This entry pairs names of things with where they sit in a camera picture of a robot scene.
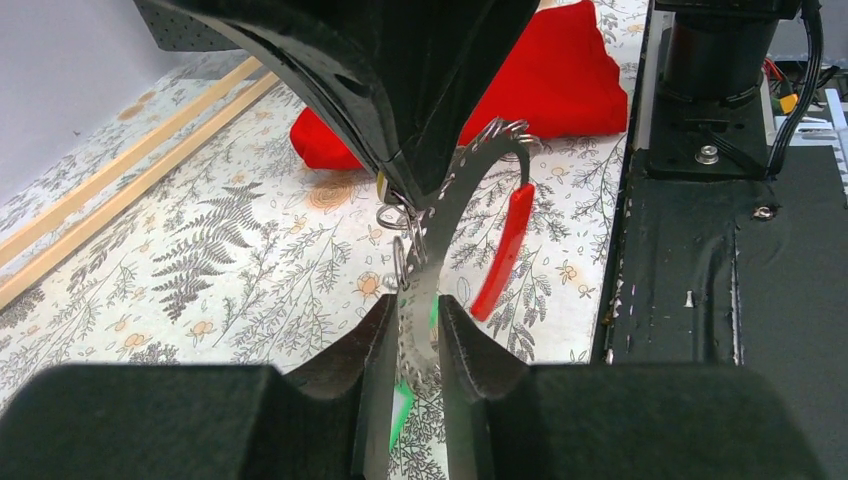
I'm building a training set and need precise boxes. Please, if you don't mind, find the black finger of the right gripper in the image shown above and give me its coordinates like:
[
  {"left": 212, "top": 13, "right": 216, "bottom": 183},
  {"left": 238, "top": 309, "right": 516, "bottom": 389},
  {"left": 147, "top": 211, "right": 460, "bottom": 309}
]
[
  {"left": 147, "top": 1, "right": 411, "bottom": 198},
  {"left": 357, "top": 0, "right": 538, "bottom": 209}
]

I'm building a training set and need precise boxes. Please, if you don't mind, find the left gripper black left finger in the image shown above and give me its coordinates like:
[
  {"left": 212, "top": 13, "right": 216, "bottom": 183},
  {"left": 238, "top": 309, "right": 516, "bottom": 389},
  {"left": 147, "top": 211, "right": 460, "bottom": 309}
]
[{"left": 1, "top": 295, "right": 397, "bottom": 479}]

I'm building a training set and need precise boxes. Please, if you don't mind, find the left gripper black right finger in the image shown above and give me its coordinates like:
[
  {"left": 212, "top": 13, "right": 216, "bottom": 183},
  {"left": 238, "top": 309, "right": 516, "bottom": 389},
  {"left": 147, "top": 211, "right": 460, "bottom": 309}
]
[{"left": 439, "top": 295, "right": 825, "bottom": 479}]

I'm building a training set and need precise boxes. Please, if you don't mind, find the green key tag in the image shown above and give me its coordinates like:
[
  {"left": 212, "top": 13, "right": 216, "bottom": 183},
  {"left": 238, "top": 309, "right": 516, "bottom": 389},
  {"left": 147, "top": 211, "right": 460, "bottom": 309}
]
[{"left": 389, "top": 297, "right": 439, "bottom": 452}]

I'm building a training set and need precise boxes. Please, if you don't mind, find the large keyring with red handle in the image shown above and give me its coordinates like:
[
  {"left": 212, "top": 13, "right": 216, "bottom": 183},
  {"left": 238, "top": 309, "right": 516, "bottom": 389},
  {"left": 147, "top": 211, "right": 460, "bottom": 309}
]
[{"left": 376, "top": 118, "right": 539, "bottom": 390}]

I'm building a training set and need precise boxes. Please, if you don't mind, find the red cloth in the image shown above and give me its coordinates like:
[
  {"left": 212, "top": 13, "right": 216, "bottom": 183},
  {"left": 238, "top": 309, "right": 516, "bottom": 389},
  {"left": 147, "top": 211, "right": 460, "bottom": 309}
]
[{"left": 290, "top": 0, "right": 629, "bottom": 172}]

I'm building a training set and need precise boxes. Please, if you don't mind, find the dark dotted hanging garment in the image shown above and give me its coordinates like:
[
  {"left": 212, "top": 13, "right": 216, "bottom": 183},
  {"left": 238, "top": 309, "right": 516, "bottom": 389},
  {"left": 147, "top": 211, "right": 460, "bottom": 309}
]
[{"left": 145, "top": 14, "right": 239, "bottom": 52}]

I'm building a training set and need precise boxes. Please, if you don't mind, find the floral patterned table mat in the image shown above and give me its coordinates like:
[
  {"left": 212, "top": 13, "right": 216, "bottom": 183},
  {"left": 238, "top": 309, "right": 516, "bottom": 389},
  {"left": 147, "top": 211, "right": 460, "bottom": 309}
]
[{"left": 0, "top": 0, "right": 654, "bottom": 480}]

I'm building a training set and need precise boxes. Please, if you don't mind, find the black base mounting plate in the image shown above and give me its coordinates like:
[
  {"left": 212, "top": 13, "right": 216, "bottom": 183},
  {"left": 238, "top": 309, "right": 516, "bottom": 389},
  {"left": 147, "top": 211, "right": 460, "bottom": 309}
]
[{"left": 598, "top": 146, "right": 847, "bottom": 479}]

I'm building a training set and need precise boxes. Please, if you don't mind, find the wooden clothes rack frame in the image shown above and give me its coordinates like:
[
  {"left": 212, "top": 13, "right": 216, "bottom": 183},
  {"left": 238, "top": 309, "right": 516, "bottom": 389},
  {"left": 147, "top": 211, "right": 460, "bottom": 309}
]
[{"left": 1, "top": 57, "right": 279, "bottom": 307}]

